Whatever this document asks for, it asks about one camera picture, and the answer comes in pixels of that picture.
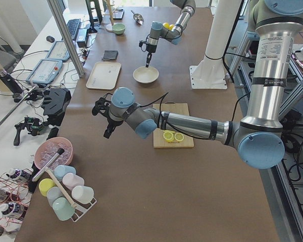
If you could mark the grey folded cloth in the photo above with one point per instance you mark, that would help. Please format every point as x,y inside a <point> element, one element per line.
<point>110,55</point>

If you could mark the black plastic mount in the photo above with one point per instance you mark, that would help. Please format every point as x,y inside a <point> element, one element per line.
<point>55,102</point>

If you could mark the teach pendant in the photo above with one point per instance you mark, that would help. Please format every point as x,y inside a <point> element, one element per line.
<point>58,51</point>
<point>45,71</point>

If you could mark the teach pendant far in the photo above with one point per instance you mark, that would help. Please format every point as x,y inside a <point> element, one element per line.
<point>58,51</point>

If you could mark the green bowl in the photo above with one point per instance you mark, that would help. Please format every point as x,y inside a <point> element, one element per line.
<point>118,28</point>

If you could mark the white cup rack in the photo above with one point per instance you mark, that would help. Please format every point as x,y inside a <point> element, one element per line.
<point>80,209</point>

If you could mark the cream round plate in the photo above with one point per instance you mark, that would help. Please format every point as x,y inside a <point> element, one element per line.
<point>145,75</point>

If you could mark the white cup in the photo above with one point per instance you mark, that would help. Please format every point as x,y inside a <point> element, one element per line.
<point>82,194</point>

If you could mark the metal scoop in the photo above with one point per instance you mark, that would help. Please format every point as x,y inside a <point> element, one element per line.
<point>138,18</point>

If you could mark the black keyboard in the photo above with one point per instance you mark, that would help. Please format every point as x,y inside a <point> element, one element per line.
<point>73,27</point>

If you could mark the teach pendant near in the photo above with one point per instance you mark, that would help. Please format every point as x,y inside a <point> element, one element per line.
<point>45,71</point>

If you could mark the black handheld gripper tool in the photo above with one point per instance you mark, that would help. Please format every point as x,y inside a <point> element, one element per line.
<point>33,125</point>

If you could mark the pink cup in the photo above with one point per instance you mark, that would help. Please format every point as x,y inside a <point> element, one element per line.
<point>71,180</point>

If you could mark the cream rabbit tray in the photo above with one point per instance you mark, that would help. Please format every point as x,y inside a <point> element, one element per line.
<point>103,76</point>

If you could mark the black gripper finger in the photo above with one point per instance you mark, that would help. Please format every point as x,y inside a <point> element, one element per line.
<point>148,59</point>
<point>109,130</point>

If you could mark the lemon half inner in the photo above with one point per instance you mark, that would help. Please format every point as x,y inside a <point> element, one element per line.
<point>179,137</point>

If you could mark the aluminium frame post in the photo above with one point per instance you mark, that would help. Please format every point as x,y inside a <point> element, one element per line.
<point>63,29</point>

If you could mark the metal muddler black tip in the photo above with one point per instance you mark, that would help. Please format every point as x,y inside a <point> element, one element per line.
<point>51,161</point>

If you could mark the yellow cup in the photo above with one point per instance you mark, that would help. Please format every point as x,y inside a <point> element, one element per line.
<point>45,185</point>

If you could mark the computer mouse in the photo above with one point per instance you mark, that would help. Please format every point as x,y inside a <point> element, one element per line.
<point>50,39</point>

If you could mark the blue cup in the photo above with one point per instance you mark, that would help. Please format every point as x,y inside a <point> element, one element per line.
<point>61,170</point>

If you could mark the wooden glass stand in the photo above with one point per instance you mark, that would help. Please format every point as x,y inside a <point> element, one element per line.
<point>109,27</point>

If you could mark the black thermos bottle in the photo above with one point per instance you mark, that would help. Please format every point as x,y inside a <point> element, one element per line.
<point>10,82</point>

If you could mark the pink ice bowl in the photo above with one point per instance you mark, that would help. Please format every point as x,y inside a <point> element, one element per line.
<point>49,148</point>

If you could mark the bamboo cutting board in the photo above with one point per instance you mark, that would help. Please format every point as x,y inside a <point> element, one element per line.
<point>159,142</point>

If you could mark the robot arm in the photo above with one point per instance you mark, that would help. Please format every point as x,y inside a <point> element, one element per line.
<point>257,137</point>
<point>158,30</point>

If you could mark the grey cup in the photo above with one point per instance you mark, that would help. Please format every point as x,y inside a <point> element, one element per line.
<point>53,194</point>

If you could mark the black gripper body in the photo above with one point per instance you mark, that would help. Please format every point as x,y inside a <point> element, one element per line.
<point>111,123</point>
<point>150,48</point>

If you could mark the mint cup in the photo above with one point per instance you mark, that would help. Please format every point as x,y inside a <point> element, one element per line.
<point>63,209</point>

